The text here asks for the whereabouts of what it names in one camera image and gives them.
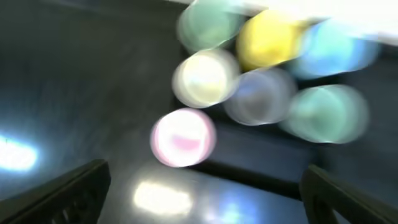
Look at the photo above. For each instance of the green cup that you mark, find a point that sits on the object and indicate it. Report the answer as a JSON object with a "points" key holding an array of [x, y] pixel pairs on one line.
{"points": [[205, 25], [326, 115]]}

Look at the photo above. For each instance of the white cup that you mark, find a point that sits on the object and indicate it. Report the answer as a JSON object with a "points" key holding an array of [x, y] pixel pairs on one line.
{"points": [[205, 77]]}

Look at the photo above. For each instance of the grey cup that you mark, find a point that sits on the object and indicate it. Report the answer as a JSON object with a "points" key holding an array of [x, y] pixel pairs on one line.
{"points": [[261, 96]]}

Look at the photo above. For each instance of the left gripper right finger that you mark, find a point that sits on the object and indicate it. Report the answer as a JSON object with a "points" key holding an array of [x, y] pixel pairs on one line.
{"points": [[332, 202]]}

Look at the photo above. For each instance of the yellow cup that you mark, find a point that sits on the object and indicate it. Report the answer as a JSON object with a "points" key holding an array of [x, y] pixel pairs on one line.
{"points": [[267, 40]]}

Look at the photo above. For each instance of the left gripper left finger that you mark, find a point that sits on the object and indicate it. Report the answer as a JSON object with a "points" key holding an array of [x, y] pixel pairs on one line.
{"points": [[62, 199]]}

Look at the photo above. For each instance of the blue cup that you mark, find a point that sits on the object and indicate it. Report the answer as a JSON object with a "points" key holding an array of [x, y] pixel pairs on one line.
{"points": [[332, 53]]}

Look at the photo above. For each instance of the pink cup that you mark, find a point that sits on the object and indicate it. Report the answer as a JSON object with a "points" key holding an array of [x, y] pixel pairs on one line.
{"points": [[183, 137]]}

